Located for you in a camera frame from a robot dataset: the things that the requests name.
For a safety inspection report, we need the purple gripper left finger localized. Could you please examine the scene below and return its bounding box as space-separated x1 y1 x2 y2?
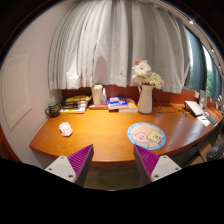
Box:
46 145 94 186

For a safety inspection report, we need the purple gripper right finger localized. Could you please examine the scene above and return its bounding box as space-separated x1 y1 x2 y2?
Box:
133 145 181 185

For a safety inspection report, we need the white pink computer mouse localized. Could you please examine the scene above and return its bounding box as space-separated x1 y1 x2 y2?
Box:
59 122 73 137

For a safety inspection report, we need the round cartoon mouse pad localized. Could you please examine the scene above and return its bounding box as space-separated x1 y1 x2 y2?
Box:
127 122 166 150

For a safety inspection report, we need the dark green mug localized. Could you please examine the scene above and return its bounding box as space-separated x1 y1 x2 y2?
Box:
45 102 60 118

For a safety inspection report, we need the yellow book under blue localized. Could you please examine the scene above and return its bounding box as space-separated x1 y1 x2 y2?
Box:
120 98 138 113

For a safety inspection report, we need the yellow black book stack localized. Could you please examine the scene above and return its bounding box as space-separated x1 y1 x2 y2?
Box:
60 95 91 114

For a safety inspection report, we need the white ceramic vase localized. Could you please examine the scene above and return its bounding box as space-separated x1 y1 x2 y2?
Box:
138 85 153 114

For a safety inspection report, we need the red flat tray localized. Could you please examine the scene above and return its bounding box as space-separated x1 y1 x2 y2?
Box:
88 105 108 110

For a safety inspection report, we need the white flat device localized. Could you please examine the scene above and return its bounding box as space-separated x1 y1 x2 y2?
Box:
185 101 204 117

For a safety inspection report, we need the clear sanitizer bottle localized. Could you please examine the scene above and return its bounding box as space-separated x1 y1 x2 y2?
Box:
101 88 107 105

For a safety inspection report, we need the black remote control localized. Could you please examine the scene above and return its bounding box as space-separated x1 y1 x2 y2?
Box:
206 115 217 125

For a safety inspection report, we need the white tissue container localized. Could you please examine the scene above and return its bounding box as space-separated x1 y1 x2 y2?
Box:
92 84 103 105

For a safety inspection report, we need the white flower bouquet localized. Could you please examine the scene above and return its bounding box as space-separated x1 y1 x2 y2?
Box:
132 60 164 89

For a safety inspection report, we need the white curtain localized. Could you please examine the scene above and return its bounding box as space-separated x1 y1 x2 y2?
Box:
48 0 190 93

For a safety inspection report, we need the black cable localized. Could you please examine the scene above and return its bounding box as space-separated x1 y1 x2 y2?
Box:
152 96 184 114

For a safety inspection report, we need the white wall panel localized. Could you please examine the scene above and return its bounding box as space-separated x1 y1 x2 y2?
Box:
2 54 32 130

